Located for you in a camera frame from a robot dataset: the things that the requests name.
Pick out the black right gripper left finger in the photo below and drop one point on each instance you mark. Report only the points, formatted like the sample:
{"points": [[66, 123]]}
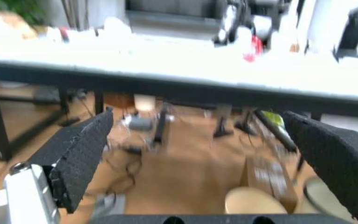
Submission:
{"points": [[79, 151]]}

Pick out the green plant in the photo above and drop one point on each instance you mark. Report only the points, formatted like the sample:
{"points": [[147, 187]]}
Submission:
{"points": [[26, 9]]}

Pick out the brown cardboard box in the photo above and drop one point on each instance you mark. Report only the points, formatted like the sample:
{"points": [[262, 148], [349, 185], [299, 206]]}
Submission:
{"points": [[267, 177]]}

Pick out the grey rimmed round bin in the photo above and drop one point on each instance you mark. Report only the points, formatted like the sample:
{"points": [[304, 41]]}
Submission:
{"points": [[320, 197]]}

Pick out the dark grey sofa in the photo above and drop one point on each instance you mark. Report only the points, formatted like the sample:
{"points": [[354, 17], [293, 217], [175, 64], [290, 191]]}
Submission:
{"points": [[172, 9]]}

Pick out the dark metal table frame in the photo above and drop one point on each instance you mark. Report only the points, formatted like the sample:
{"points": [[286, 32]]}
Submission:
{"points": [[166, 89]]}

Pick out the black slanted table leg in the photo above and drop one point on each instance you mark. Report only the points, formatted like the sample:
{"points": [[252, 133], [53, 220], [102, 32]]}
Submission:
{"points": [[162, 126]]}

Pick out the red crumpled wrapper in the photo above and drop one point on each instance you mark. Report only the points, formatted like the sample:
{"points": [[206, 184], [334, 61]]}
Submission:
{"points": [[255, 46]]}

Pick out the brown crumpled paper bag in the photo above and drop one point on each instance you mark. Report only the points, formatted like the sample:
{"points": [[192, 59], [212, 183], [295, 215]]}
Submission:
{"points": [[14, 24]]}

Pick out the black and white office chair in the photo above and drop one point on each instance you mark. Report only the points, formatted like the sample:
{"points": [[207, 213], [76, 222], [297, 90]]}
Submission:
{"points": [[238, 21]]}

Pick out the green packet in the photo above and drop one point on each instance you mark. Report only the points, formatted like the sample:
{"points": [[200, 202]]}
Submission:
{"points": [[273, 117]]}

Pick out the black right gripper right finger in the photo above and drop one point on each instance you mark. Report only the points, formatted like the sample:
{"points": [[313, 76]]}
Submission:
{"points": [[337, 158]]}

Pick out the black upright device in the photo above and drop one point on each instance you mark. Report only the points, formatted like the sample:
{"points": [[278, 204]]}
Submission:
{"points": [[354, 28]]}

